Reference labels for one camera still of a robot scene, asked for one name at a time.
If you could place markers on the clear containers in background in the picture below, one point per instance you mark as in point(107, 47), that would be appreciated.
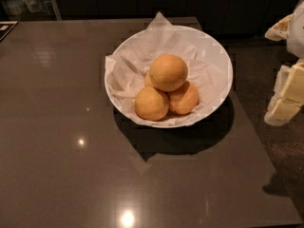
point(20, 7)

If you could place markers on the black tray at left edge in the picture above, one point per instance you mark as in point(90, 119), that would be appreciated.
point(6, 27)

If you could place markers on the hidden back orange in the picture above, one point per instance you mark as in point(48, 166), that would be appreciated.
point(147, 81)

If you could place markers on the white crumpled paper liner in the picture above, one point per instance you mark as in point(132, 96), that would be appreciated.
point(133, 64)

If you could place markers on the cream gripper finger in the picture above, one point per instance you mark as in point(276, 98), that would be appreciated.
point(279, 31)
point(288, 95)

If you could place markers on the white bowl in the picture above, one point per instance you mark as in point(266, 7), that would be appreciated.
point(215, 57)

